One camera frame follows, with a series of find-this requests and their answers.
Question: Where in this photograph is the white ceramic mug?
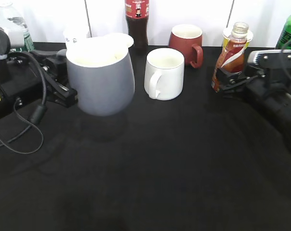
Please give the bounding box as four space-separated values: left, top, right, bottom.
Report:
144 48 185 101

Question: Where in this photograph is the red ceramic mug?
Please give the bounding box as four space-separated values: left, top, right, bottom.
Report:
169 24 203 69

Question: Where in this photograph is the black left camera cable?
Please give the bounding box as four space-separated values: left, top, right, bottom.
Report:
0 51 49 154

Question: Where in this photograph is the small white milk carton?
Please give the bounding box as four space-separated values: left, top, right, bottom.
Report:
63 26 90 49

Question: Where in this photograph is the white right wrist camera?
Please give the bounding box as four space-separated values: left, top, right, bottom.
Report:
246 50 291 69

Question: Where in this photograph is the cola bottle red label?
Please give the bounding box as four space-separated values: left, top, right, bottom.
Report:
125 0 149 54

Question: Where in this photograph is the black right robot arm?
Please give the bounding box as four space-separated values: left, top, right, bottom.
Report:
216 67 291 152

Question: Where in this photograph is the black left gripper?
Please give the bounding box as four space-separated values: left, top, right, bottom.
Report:
0 49 78 108

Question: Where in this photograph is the clear water bottle green label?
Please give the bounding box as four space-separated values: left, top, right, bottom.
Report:
0 0 35 52

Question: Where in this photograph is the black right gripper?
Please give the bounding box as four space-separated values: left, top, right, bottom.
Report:
216 65 291 120

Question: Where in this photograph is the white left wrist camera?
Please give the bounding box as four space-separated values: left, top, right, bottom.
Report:
0 16 25 60

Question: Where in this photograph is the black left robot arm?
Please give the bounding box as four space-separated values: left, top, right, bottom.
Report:
0 49 78 124

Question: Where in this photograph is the brown Nescafe coffee bottle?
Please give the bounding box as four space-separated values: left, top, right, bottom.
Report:
212 22 249 92

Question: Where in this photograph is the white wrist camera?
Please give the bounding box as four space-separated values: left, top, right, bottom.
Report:
246 50 291 69
0 16 25 60

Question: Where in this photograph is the grey ceramic mug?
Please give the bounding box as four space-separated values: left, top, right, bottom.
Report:
66 37 135 116

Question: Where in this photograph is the black ceramic mug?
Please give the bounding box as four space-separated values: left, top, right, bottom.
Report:
104 33 134 48

